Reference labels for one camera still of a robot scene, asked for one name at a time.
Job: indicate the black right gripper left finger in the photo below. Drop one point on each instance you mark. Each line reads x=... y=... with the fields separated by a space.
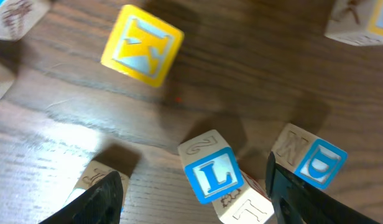
x=100 y=204

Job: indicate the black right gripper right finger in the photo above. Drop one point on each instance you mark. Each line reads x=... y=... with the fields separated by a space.
x=297 y=202

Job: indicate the blue L wooden block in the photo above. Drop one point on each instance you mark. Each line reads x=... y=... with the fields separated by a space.
x=210 y=166

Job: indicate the plain L green-sided block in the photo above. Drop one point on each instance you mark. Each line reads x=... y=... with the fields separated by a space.
x=247 y=204

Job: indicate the blue D block near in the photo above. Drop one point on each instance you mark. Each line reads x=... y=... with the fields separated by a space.
x=309 y=157

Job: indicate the blue P wooden block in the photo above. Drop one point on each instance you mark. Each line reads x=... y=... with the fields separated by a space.
x=94 y=172

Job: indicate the yellow hammer picture block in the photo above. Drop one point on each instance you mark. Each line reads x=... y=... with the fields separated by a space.
x=142 y=46

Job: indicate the yellow 8 wooden block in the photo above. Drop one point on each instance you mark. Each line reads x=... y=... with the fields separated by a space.
x=356 y=22

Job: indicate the blue T wooden block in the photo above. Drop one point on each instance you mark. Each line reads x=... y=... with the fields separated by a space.
x=17 y=17

